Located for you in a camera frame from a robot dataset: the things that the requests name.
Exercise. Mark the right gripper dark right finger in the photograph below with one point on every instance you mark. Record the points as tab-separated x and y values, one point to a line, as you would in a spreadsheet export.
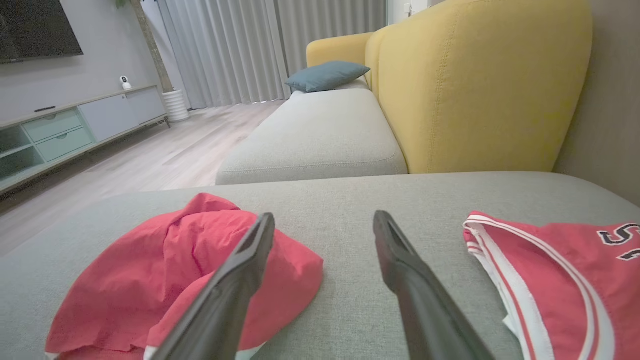
420	300

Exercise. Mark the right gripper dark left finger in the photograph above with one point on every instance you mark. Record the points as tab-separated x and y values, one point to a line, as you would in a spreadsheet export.
225	300

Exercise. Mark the red t-shirt with white sleeves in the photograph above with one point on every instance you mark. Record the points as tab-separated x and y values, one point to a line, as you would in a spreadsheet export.
125	270

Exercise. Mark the red jersey with white trim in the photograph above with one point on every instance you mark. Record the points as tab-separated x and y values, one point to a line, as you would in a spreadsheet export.
560	300

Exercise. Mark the grey sofa seat cushion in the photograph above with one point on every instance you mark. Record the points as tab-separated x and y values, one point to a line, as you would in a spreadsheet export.
315	135

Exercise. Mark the white ribbed plant pot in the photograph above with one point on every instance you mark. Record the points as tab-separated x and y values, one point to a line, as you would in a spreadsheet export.
176	105

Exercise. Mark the yellow sofa backrest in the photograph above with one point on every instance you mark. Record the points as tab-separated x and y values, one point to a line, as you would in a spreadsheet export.
475	90

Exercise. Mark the grey and green TV cabinet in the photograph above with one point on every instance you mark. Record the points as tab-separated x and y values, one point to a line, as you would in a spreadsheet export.
110	115

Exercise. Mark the blue throw pillow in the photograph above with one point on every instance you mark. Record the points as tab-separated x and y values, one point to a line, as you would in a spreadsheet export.
325	76

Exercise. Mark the grey pleated curtains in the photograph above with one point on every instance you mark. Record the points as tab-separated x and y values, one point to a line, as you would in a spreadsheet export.
225	50

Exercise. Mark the brown plant trunk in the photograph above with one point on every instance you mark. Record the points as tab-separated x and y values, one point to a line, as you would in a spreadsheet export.
152	50

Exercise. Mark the black remote control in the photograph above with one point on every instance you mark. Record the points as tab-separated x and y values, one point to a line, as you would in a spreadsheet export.
45	108

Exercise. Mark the small white security camera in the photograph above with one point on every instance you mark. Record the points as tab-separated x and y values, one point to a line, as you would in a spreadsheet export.
125	82

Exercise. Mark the black wall television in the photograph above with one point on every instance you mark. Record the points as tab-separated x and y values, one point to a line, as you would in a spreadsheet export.
35	30

